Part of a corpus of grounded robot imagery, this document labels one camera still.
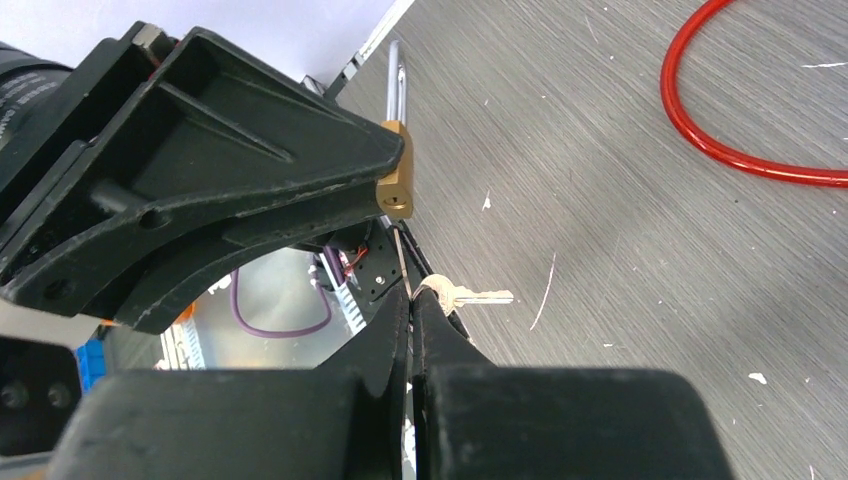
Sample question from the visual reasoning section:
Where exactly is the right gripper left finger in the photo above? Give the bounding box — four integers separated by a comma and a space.
49, 286, 410, 479

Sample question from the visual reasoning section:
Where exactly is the brass padlock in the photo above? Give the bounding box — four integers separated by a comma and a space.
376, 40, 414, 220

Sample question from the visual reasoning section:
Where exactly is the red cable lock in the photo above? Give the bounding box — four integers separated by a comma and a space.
659, 0, 847, 189

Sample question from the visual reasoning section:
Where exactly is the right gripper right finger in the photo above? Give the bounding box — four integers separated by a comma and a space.
411, 291, 733, 479

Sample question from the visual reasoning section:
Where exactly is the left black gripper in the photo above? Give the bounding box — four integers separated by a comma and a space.
1, 21, 404, 334

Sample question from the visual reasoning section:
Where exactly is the small silver key bunch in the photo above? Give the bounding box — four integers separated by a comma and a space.
392, 226, 515, 318

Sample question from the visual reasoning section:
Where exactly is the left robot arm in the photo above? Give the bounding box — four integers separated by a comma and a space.
1, 22, 413, 334

